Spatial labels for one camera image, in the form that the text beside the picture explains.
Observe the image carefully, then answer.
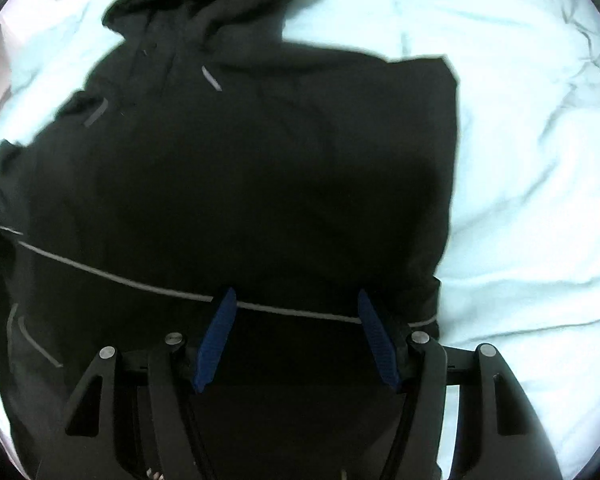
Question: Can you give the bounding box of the black hooded jacket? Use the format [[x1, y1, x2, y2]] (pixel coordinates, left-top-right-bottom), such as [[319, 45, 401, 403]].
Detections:
[[0, 0, 457, 479]]

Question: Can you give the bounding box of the teal quilted bed comforter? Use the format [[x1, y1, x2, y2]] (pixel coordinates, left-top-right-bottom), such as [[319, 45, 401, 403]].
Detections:
[[0, 0, 600, 479]]

